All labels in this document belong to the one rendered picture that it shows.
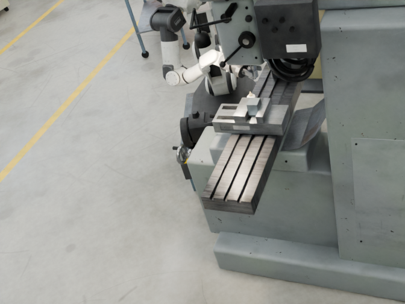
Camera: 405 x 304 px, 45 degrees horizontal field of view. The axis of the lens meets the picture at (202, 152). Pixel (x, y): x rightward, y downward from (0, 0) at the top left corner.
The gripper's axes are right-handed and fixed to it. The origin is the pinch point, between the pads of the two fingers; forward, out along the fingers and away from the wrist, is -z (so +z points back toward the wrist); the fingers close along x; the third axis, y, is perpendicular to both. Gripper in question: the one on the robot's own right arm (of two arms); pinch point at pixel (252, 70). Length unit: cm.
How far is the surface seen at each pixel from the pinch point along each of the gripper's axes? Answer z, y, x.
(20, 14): 592, 128, 105
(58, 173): 199, 125, -55
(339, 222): -46, 73, -4
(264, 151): -18.4, 27.2, -19.2
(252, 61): -8.8, -10.8, -6.9
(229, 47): -0.1, -17.8, -10.9
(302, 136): -23.0, 32.2, 2.3
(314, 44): -51, -34, -17
